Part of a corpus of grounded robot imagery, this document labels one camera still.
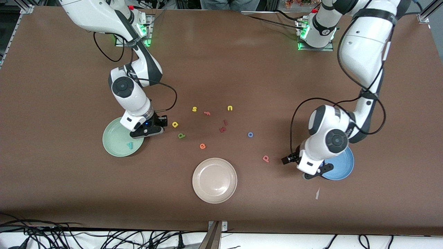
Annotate green plate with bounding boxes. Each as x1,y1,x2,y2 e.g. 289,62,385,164
102,117,145,157

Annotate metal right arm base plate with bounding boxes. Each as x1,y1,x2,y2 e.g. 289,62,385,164
114,14,155,47

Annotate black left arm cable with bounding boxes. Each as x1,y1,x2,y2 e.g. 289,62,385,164
290,21,395,156

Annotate aluminium profile post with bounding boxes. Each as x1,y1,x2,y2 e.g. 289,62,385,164
198,221,222,249

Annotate tangled black cables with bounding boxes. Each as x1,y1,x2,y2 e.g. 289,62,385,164
0,214,194,249

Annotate orange flowers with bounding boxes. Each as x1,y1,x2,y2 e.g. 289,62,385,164
284,0,320,9

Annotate blue plate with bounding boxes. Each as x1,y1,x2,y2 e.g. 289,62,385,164
320,145,355,181

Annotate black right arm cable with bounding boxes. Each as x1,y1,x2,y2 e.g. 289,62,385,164
93,31,178,121

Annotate beige plate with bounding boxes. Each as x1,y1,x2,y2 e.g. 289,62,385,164
192,158,238,204

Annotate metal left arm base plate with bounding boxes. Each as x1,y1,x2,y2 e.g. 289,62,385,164
295,17,335,52

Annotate person in dark clothes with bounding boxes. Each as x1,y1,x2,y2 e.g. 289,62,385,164
200,0,260,11

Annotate brown table mat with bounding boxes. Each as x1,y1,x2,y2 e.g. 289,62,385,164
0,6,443,236

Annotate metal bracket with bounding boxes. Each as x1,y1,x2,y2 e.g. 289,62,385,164
208,220,228,232

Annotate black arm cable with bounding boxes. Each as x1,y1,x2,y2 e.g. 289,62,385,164
93,31,178,121
290,21,395,156

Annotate black cable on mat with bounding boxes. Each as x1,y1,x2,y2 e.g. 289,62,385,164
242,10,305,30

